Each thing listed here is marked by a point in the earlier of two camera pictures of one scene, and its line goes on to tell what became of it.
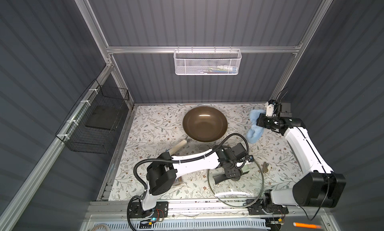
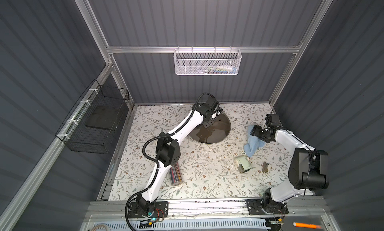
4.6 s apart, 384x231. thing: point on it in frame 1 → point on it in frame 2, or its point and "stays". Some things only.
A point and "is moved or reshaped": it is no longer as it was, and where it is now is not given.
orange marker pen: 307,225 stays
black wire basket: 87,127 stays
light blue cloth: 255,131 is moved or reshaped
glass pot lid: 240,193 → 215,133
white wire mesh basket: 207,62 stays
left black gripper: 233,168 → 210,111
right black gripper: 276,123 → 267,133
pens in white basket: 221,69 stays
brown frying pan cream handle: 203,124 stays
